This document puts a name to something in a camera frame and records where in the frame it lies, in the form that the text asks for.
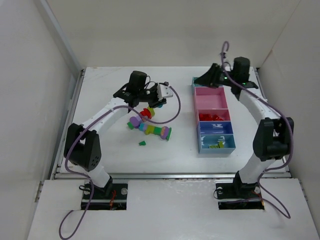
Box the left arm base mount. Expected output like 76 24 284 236
78 182 128 211

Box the red and lime lego stack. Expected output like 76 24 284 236
140 106 155 122

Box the aluminium front rail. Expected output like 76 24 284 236
49 172 292 180

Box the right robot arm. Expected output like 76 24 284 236
194 57 294 198

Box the purple flower lego piece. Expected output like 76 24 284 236
160 126 172 141

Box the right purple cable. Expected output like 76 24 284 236
213 41 295 220

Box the lime green lego brick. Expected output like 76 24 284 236
208 145 220 149

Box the purple round lego piece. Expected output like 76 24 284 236
127 115 143 130

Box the long multicolour lego stack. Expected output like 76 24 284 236
138 123 162 136

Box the red angular lego piece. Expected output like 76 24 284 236
199 113 213 121

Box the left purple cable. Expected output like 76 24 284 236
58 83 182 240

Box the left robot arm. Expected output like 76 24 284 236
63 70 173 195

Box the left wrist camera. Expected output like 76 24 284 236
157 83 174 100

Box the purple cable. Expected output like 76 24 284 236
213 41 295 220
58 83 182 240

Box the red lego cluster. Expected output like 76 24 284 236
211 114 224 121

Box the blue and pink sorting tray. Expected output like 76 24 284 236
191 77 236 155

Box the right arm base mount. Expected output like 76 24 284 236
214 182 265 210

